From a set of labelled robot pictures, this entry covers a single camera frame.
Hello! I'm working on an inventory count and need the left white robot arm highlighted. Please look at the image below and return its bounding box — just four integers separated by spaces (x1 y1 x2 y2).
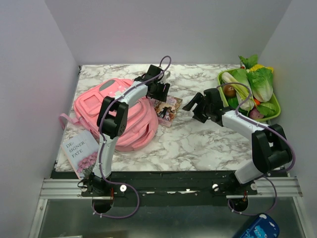
83 64 170 196

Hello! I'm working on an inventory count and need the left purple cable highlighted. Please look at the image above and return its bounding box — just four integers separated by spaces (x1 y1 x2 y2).
91 56 172 219

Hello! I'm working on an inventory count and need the purple pink radish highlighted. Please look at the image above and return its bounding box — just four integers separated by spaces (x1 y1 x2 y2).
249 108 264 120

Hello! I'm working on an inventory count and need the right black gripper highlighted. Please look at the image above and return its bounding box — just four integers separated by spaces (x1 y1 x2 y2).
183 92 212 123

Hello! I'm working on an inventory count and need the brown round fruit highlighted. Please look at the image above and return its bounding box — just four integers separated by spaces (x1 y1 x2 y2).
222 85 236 98

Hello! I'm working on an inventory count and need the green vegetable tray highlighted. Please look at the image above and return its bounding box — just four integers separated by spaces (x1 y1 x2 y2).
217 70 281 124

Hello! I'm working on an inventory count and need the brown illustrated notebook packet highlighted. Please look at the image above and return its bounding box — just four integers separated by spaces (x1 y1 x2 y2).
152 95 183 127

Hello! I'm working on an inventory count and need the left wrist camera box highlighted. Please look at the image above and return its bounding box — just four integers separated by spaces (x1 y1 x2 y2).
158 70 170 84

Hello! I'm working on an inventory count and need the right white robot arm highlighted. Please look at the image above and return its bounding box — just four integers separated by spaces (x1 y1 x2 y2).
183 88 293 194

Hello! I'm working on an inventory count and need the green lettuce head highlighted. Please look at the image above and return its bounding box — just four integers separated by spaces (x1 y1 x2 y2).
247 67 273 102

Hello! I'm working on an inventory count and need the purple cable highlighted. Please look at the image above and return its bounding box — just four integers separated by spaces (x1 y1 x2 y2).
91 56 172 219
216 83 297 216

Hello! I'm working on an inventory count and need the pink student backpack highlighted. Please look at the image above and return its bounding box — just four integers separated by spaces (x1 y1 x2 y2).
58 78 159 152

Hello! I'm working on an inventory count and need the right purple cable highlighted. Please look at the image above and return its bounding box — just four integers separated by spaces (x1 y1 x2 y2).
216 83 297 216

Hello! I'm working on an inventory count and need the Designer Fate flower book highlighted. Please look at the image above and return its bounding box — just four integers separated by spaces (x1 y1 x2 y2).
61 130 99 179

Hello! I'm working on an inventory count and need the blue dinosaur pencil case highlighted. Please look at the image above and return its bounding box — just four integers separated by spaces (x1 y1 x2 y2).
233 213 280 238

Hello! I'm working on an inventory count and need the black mounting rail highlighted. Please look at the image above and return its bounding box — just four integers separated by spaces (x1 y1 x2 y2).
51 170 258 208

